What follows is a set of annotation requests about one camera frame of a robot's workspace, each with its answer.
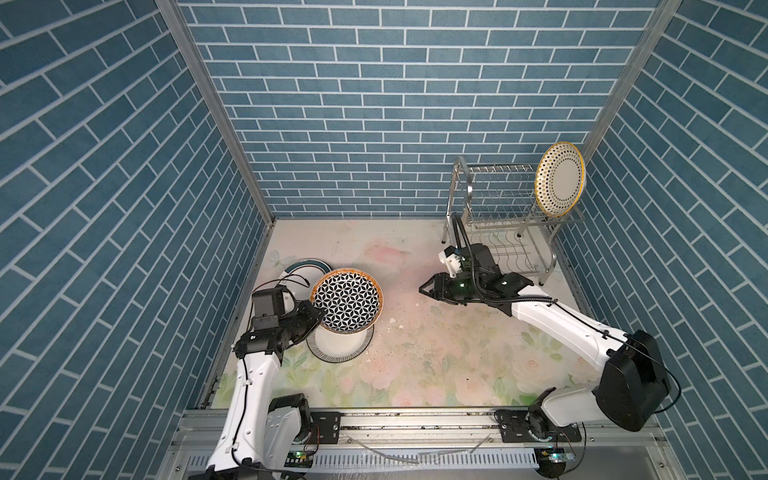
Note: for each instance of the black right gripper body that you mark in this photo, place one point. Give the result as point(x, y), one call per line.
point(454, 290)

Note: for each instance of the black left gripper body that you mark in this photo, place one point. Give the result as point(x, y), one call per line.
point(299, 322)

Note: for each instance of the white plate black striped rim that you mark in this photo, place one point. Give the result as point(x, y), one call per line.
point(332, 347)

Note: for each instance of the black white geometric pattern plate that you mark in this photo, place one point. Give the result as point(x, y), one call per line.
point(351, 299)

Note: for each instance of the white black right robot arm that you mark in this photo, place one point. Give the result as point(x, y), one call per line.
point(633, 378)

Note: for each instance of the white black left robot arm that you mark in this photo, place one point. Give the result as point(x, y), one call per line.
point(259, 429)

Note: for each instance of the stainless steel dish rack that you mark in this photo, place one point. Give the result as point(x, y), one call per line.
point(498, 207)

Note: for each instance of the left base circuit board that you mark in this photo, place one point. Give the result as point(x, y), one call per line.
point(298, 460)

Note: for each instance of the base circuit board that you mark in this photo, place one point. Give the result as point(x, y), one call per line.
point(552, 462)
point(298, 460)

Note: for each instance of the yellow rimmed rear plate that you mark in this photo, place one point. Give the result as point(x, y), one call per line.
point(560, 179)

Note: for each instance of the right base circuit board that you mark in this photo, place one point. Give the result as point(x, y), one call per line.
point(552, 462)

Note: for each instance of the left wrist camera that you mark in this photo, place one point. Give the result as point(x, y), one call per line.
point(270, 303)

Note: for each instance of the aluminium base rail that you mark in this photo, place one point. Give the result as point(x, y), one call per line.
point(425, 442)

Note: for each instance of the aluminium left corner post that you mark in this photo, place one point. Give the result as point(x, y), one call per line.
point(181, 34)

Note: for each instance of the aluminium corner post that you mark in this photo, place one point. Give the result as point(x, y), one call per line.
point(658, 22)
point(181, 34)

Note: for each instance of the aluminium right corner post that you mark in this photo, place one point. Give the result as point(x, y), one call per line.
point(658, 22)

